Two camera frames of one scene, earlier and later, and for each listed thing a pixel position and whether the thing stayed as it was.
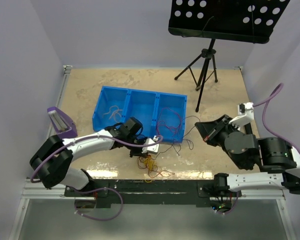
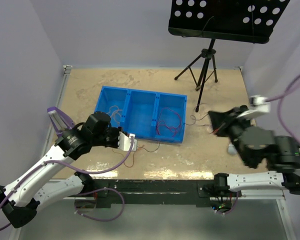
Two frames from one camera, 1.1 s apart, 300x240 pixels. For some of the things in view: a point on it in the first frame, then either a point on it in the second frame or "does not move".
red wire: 157,124 does not move
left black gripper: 139,153 -> 116,130
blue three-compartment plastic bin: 162,114 does not move
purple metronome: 65,127 does not move
